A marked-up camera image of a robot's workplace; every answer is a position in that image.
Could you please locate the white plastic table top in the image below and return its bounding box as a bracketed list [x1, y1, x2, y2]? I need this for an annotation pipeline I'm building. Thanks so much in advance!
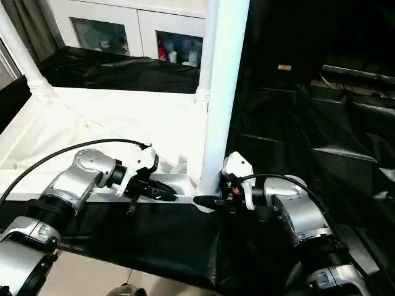
[0, 86, 218, 214]

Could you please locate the white plastic table leg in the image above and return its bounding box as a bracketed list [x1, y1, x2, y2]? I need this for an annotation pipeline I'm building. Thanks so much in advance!
[198, 0, 251, 197]
[194, 0, 220, 104]
[0, 3, 54, 103]

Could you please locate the black mat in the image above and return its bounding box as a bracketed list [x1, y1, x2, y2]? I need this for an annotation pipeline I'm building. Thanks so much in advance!
[0, 46, 395, 296]

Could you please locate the grey left robot foot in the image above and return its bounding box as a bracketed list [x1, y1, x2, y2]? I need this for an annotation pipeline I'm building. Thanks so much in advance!
[107, 284, 146, 296]

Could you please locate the white cabinet with glass doors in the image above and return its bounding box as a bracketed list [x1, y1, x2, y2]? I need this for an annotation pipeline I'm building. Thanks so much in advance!
[46, 0, 211, 68]

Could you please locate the black metal bar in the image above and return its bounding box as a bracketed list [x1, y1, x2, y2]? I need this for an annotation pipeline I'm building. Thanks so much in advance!
[321, 64, 395, 85]

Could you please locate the grey curtain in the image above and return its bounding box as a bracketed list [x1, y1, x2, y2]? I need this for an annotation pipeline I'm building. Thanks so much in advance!
[0, 0, 64, 70]

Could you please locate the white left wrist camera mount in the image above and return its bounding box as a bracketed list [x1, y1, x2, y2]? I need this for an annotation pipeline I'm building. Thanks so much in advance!
[116, 146, 160, 199]

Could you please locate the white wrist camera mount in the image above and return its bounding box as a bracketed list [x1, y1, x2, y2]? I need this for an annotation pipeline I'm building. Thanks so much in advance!
[220, 152, 256, 212]
[116, 146, 160, 199]

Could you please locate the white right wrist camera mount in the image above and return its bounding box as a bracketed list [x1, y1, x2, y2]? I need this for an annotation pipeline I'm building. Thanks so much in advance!
[220, 152, 256, 212]

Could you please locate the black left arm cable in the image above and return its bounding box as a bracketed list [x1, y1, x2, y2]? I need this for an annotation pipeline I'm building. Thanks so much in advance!
[0, 138, 154, 205]

